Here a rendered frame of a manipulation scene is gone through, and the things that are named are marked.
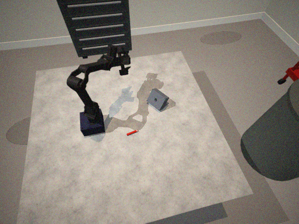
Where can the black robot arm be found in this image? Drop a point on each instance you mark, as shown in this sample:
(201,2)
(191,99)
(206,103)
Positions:
(106,62)

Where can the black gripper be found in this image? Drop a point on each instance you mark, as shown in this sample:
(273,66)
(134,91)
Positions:
(120,51)

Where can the grey sloped panel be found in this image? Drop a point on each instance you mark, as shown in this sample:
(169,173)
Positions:
(158,99)

